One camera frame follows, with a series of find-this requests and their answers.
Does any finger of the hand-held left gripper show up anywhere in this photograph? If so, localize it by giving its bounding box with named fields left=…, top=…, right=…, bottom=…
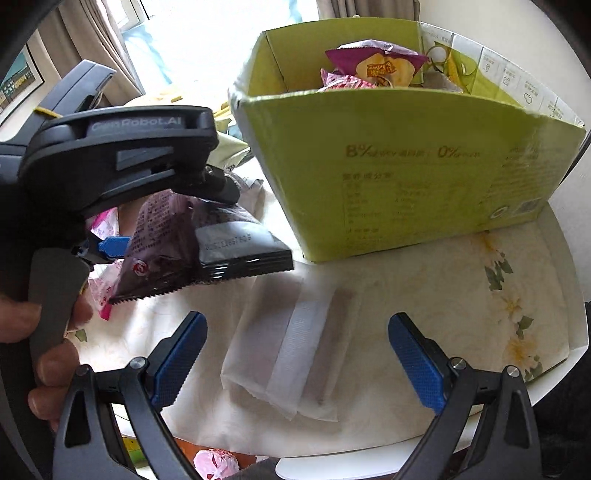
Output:
left=201, top=165, right=242, bottom=205
left=71, top=235, right=133, bottom=273

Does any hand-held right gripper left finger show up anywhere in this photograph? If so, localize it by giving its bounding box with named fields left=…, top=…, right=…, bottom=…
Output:
left=51, top=311, right=208, bottom=480

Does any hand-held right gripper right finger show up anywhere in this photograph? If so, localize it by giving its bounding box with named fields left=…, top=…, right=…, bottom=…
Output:
left=388, top=312, right=541, bottom=480

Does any dark purple snack packet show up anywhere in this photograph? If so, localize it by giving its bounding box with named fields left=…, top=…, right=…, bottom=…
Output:
left=108, top=189, right=295, bottom=305

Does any white translucent packet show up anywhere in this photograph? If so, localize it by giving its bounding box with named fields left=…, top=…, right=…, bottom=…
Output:
left=221, top=272, right=365, bottom=422

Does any green cardboard box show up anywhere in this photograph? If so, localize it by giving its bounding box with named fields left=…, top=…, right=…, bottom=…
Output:
left=228, top=21, right=587, bottom=264

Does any person's left hand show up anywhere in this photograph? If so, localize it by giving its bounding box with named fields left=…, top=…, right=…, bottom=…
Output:
left=0, top=288, right=95, bottom=432

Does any light green snack packet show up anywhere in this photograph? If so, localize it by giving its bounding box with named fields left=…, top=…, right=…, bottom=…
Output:
left=210, top=119, right=252, bottom=175

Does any pink white snack packet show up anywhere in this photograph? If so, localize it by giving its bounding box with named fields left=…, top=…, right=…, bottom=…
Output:
left=193, top=449, right=239, bottom=480
left=88, top=208, right=123, bottom=322

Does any brown curtain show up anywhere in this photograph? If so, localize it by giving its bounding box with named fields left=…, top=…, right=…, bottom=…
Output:
left=37, top=0, right=134, bottom=100
left=316, top=0, right=356, bottom=21

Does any pink striped snack packet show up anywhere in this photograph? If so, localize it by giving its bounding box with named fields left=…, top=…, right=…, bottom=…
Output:
left=320, top=68, right=370, bottom=93

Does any purple yellow snack packet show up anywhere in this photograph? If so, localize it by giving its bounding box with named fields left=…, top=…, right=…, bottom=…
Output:
left=324, top=39, right=430, bottom=88

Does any beige snack packet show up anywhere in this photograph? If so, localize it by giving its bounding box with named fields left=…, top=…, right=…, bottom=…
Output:
left=416, top=69, right=463, bottom=95

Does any framed wall picture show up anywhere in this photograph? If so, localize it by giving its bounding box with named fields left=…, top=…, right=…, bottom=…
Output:
left=0, top=46, right=45, bottom=126

